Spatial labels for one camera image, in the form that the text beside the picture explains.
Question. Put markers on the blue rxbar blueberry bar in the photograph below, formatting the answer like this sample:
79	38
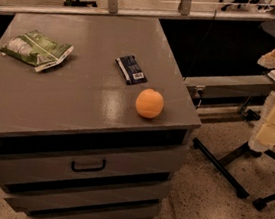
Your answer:
131	70

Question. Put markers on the green jalapeno chip bag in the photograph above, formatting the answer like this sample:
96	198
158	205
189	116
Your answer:
36	49

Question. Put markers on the grey metal floor beam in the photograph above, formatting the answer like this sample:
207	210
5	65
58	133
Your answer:
225	99

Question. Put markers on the black office chair base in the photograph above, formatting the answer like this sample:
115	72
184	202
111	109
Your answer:
238	3

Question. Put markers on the orange fruit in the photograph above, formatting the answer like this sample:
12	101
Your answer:
149	103

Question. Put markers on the grey metal railing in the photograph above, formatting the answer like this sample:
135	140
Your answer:
123	9

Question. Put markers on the grey drawer cabinet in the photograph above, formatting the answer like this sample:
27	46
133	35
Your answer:
84	111

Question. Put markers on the black drawer handle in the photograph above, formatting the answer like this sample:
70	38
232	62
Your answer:
77	167

